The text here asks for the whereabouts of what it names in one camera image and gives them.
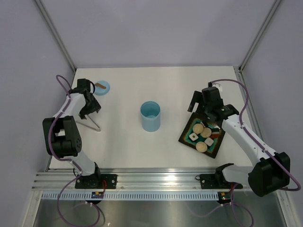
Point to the steamed bun middle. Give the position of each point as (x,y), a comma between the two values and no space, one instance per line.
(206,133)

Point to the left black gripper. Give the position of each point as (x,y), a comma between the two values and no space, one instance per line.
(94,107)

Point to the metal tongs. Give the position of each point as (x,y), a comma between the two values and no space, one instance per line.
(88,122)

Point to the aluminium frame post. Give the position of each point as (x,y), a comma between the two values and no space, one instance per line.
(43,11)
(261,32)

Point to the red food piece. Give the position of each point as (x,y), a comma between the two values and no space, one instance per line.
(214,136)

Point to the rice roll green centre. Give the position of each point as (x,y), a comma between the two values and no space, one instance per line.
(193,136)

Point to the white slotted cable duct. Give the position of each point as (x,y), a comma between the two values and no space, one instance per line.
(132,196)

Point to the left aluminium frame post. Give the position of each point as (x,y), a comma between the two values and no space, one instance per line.
(43,11)

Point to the right aluminium frame post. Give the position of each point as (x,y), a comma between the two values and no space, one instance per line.
(261,32)

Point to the steamed bun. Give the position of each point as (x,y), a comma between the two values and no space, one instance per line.
(198,128)
(201,147)
(206,133)

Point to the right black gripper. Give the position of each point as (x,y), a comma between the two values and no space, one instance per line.
(198,97)

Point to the aluminium mounting rail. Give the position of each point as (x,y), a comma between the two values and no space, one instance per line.
(130,179)

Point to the white rice roll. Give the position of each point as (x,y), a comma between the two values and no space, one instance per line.
(209,142)

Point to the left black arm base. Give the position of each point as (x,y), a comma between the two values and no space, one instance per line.
(107,181)

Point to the steamed bun lower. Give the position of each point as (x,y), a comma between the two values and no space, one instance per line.
(201,147)

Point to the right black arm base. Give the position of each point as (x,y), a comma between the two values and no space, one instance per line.
(213,181)

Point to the seaweed sushi roll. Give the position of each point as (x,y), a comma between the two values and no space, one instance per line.
(204,124)

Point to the blue cylindrical lunch container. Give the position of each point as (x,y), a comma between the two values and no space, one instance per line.
(150,116)

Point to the black square teal plate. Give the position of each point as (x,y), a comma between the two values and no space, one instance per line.
(197,118)

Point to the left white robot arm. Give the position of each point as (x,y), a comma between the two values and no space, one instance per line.
(62,137)

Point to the blue container lid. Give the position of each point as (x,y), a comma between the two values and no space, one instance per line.
(101,88)

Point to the steamed bun upper left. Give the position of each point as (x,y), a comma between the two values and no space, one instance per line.
(198,128)

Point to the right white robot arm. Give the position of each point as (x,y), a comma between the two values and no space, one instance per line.
(270,170)

